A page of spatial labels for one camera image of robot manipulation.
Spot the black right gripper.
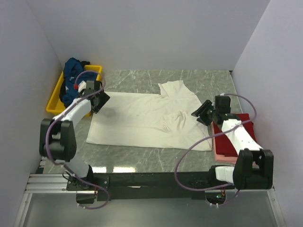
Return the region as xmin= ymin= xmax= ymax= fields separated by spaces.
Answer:
xmin=191 ymin=100 xmax=218 ymax=127

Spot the white t shirt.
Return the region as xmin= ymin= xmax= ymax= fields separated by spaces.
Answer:
xmin=86 ymin=80 xmax=209 ymax=149

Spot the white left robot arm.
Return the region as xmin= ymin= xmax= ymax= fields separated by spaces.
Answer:
xmin=39 ymin=91 xmax=110 ymax=190

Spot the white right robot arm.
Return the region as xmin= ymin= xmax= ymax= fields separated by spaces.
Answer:
xmin=191 ymin=96 xmax=274 ymax=190

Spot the folded red t shirt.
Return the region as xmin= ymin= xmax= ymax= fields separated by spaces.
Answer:
xmin=213 ymin=113 xmax=261 ymax=157

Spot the yellow plastic bin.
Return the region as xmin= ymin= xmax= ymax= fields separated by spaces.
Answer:
xmin=46 ymin=65 xmax=102 ymax=115

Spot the folded pink t shirt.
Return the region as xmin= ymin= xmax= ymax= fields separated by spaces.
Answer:
xmin=211 ymin=122 xmax=257 ymax=164

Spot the black base crossbeam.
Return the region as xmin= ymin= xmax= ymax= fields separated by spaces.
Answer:
xmin=66 ymin=172 xmax=234 ymax=204

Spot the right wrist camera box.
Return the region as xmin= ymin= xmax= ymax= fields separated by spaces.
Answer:
xmin=214 ymin=95 xmax=231 ymax=114

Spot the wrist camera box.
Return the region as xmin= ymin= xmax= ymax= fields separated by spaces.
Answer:
xmin=214 ymin=95 xmax=231 ymax=114
xmin=73 ymin=80 xmax=102 ymax=95

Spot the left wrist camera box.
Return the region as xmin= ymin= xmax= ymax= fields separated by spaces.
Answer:
xmin=73 ymin=80 xmax=102 ymax=95

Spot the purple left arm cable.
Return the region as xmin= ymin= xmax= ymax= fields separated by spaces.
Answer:
xmin=46 ymin=70 xmax=111 ymax=210

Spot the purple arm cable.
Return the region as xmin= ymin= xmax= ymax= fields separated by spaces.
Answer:
xmin=174 ymin=93 xmax=258 ymax=207
xmin=46 ymin=70 xmax=111 ymax=210

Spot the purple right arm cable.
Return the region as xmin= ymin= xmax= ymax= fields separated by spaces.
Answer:
xmin=174 ymin=93 xmax=258 ymax=207

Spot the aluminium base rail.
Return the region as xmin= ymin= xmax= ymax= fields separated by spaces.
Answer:
xmin=25 ymin=174 xmax=94 ymax=194

